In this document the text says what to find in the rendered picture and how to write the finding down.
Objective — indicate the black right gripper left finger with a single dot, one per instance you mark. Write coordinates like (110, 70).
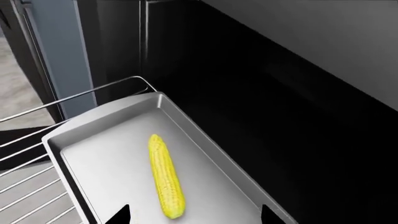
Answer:
(122, 216)

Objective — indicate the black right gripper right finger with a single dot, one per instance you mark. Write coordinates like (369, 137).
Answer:
(270, 215)

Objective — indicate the yellow corn cob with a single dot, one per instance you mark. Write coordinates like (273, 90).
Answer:
(165, 177)

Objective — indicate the black oven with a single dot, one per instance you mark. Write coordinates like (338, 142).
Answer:
(248, 105)

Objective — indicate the silver metal baking tray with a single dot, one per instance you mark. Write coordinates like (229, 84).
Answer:
(124, 168)

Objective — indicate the dark cabinet door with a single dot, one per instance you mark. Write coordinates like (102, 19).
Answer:
(40, 58)

